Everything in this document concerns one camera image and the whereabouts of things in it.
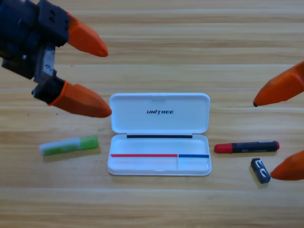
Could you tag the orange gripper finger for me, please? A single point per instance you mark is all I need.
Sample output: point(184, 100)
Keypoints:
point(83, 101)
point(282, 88)
point(291, 168)

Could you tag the red and black marker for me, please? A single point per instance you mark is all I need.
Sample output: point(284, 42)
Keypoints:
point(247, 146)

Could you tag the green and white highlighter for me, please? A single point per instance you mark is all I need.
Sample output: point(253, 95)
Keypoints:
point(71, 145)

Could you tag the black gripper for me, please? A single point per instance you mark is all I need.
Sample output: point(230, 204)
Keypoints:
point(19, 35)

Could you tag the white Unitree pencil case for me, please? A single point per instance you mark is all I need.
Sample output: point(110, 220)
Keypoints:
point(154, 147)

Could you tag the black eraser with white print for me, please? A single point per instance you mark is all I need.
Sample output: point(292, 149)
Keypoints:
point(260, 171)

